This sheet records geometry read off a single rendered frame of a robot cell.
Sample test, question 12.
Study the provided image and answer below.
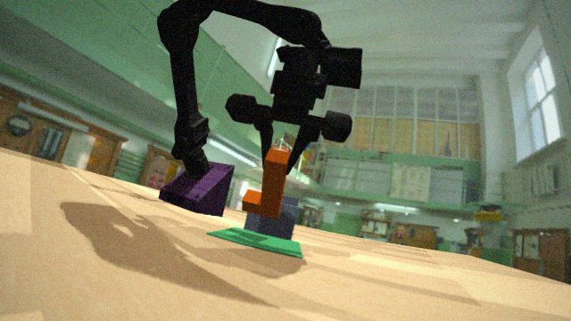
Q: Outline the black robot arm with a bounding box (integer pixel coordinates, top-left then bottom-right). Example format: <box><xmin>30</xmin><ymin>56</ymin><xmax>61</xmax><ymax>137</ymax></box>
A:
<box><xmin>157</xmin><ymin>0</ymin><xmax>363</xmax><ymax>180</ymax></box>

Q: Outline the orange l-shaped block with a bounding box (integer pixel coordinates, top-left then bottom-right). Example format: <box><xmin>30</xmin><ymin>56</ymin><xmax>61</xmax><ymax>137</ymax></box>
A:
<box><xmin>242</xmin><ymin>149</ymin><xmax>290</xmax><ymax>219</ymax></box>

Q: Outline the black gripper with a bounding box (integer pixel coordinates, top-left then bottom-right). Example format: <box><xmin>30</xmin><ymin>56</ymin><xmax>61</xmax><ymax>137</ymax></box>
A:
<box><xmin>225</xmin><ymin>94</ymin><xmax>352</xmax><ymax>175</ymax></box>

